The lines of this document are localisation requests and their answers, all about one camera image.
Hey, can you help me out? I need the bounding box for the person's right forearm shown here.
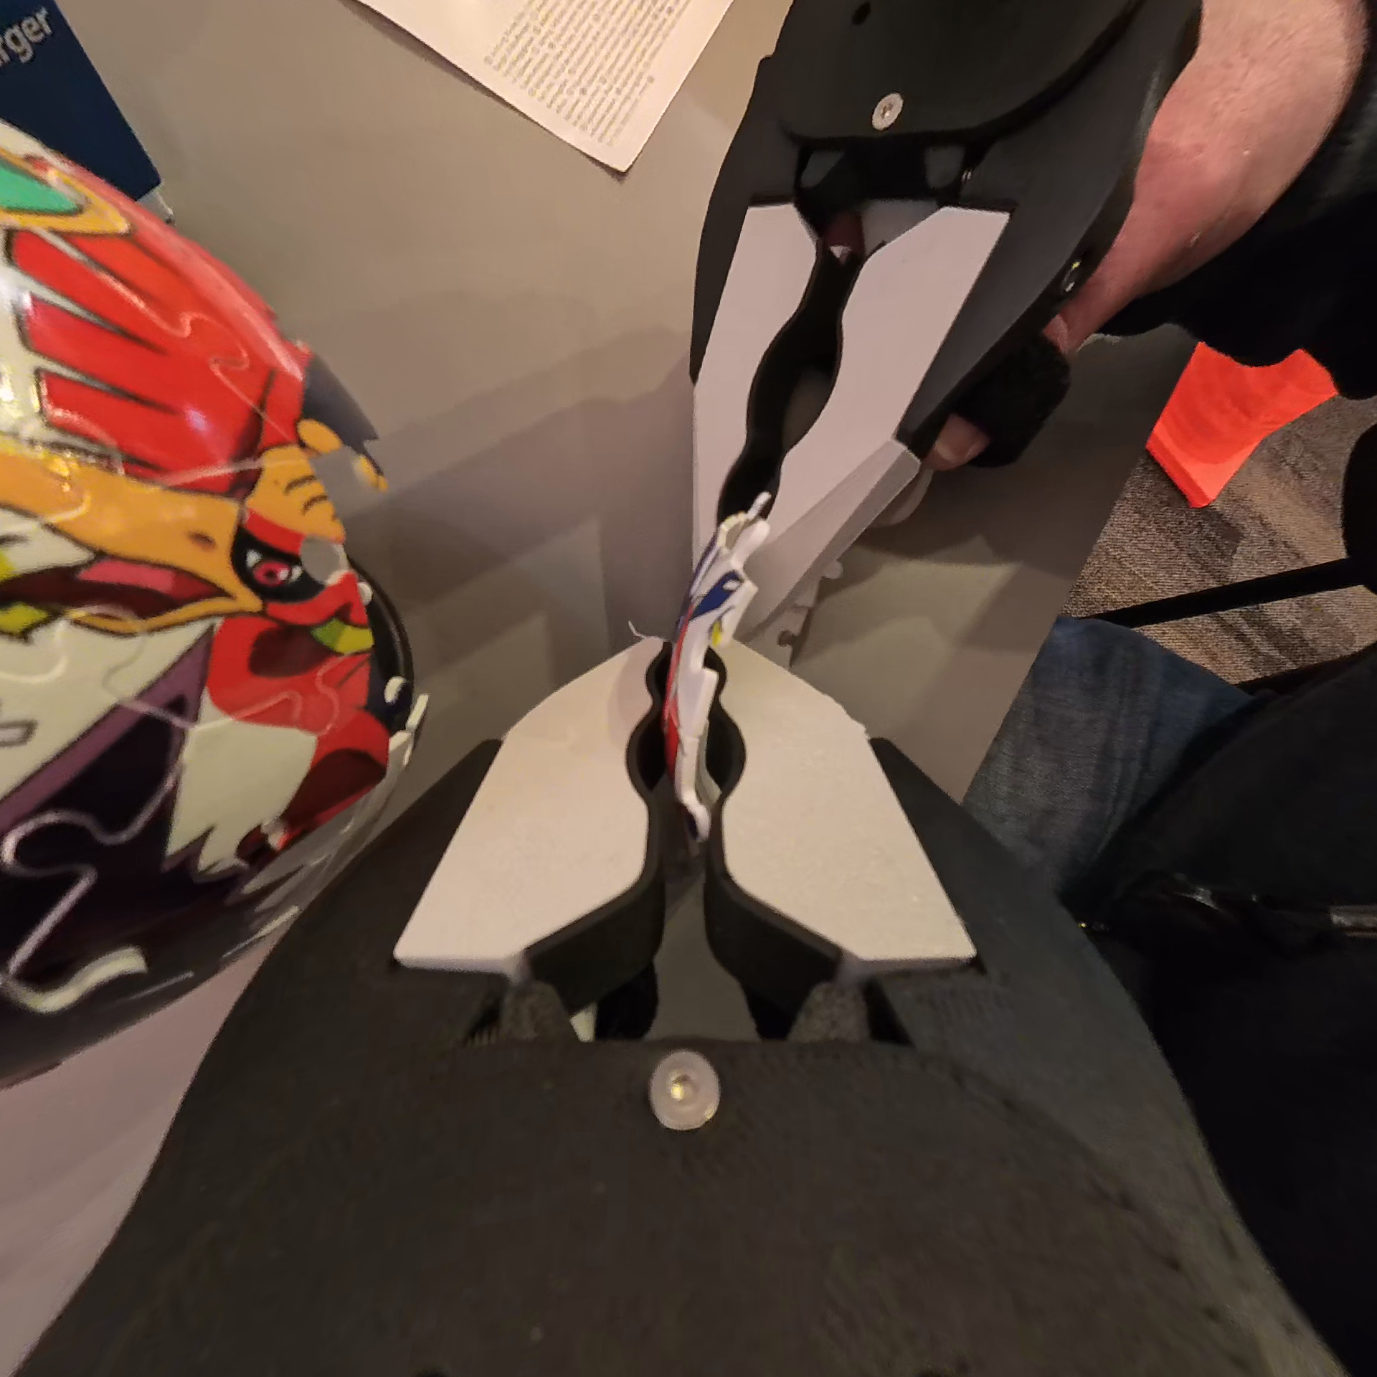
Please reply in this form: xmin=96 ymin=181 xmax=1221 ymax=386
xmin=1101 ymin=0 xmax=1377 ymax=402

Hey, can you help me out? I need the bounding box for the person's jeans leg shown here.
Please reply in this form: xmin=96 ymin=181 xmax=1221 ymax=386
xmin=962 ymin=615 xmax=1254 ymax=896

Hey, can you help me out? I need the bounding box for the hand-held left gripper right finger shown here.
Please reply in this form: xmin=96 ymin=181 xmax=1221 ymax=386
xmin=701 ymin=637 xmax=978 ymax=1040

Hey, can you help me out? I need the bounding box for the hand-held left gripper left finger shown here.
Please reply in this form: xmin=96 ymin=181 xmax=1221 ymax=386
xmin=393 ymin=637 xmax=670 ymax=1040

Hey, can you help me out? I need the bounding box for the black metal bar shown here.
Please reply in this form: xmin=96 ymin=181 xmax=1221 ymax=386
xmin=1075 ymin=558 xmax=1377 ymax=632

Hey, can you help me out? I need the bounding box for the lanyard with metal clip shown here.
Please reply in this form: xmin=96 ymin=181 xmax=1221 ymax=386
xmin=1086 ymin=873 xmax=1377 ymax=953

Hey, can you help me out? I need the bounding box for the colourful puzzle ball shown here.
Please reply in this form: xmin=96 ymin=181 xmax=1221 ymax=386
xmin=0 ymin=119 xmax=429 ymax=1089

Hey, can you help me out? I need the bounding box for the white instruction leaflet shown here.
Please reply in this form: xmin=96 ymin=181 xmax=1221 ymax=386
xmin=355 ymin=0 xmax=737 ymax=175

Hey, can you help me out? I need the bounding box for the curved puzzle piece strip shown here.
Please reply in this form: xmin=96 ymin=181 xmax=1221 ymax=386
xmin=665 ymin=491 xmax=868 ymax=843

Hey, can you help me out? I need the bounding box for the blue puzzle box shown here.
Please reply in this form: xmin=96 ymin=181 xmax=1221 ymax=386
xmin=0 ymin=0 xmax=162 ymax=217

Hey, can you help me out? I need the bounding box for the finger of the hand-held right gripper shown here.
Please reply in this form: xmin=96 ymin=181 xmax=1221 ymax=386
xmin=691 ymin=202 xmax=854 ymax=532
xmin=745 ymin=202 xmax=1014 ymax=642

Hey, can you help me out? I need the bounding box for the orange plastic object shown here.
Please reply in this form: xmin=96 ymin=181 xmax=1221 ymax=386
xmin=1145 ymin=343 xmax=1341 ymax=511

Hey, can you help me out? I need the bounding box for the person's right hand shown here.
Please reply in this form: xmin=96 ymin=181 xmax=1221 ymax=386
xmin=927 ymin=0 xmax=1370 ymax=473

